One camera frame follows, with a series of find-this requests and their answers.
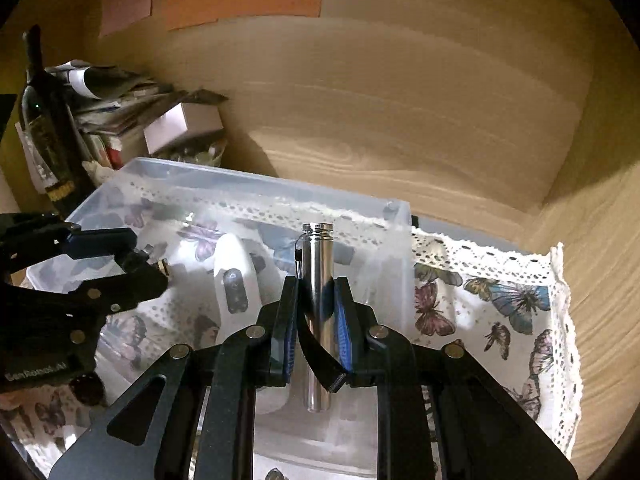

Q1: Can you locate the dark glass wine bottle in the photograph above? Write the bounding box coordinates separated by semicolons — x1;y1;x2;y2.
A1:
19;25;96;218

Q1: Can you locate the silver metal cylinder with strap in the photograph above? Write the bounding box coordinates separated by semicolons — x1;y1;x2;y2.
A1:
295;221;347;413

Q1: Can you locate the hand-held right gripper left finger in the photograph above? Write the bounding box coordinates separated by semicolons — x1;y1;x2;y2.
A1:
47;276;301;480

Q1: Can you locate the butterfly print lace cloth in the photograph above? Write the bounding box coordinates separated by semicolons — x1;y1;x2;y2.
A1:
0;160;586;480

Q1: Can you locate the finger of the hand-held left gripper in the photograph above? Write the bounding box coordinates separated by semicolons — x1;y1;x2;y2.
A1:
60;259;169;317
0;212;152;273

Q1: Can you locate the white plastic device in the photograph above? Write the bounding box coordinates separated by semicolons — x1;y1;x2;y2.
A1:
214;236;301;417

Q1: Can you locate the pink paper wall note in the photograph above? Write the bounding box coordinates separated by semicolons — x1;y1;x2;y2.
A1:
99;0;155;38

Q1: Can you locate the small brass metal part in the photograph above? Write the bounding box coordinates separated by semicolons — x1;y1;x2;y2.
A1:
144;245;173;279

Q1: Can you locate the pile of papers and books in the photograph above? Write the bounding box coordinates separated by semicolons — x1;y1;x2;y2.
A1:
45;60;231;172

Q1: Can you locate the small white cardboard box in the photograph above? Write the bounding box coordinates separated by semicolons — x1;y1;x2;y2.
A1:
144;102;224;156

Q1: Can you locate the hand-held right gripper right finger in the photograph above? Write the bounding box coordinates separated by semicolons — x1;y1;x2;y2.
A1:
332;276;581;480

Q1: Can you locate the clear plastic storage box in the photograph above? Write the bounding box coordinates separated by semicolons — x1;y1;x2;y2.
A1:
27;156;416;480

